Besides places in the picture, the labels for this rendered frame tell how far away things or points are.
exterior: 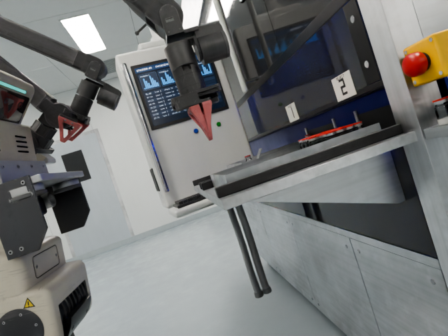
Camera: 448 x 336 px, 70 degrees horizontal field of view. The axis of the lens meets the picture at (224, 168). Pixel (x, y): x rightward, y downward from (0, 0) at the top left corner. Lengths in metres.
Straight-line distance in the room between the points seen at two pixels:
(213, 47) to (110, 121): 5.64
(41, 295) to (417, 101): 0.88
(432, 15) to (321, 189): 0.39
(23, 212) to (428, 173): 0.83
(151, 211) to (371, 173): 5.56
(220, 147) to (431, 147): 1.06
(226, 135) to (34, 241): 1.05
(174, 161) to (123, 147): 4.67
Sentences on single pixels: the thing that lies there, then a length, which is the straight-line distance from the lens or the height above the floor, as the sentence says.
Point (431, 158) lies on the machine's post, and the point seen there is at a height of 0.82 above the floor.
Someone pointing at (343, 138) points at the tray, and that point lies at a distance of 0.70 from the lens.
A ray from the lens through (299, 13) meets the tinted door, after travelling 1.02.
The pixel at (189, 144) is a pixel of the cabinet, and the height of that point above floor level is 1.06.
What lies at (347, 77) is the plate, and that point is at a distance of 0.85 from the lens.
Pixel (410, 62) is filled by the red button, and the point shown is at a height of 1.00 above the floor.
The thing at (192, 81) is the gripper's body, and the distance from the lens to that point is 0.66.
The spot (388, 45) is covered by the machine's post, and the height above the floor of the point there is 1.05.
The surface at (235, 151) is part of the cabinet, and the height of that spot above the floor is 0.96.
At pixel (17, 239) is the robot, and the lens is 0.83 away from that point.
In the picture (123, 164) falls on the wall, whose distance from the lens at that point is 6.16.
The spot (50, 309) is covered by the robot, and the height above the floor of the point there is 0.75.
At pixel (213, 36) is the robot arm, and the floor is 1.18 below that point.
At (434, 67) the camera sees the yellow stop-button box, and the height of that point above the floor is 0.98.
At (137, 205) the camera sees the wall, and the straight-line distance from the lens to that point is 6.16.
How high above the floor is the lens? 0.95
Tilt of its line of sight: 2 degrees down
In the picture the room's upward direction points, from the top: 18 degrees counter-clockwise
